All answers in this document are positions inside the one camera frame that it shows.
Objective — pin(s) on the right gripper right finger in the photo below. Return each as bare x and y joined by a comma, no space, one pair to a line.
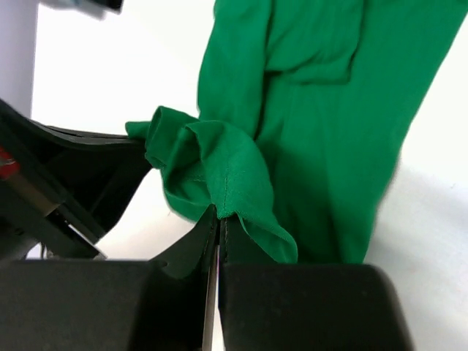
265,305

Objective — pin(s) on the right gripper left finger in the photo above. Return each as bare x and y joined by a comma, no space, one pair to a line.
166,303

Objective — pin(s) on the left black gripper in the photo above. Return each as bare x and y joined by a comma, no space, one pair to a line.
62,188

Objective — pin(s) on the green t shirt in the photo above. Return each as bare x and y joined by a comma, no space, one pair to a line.
304,107

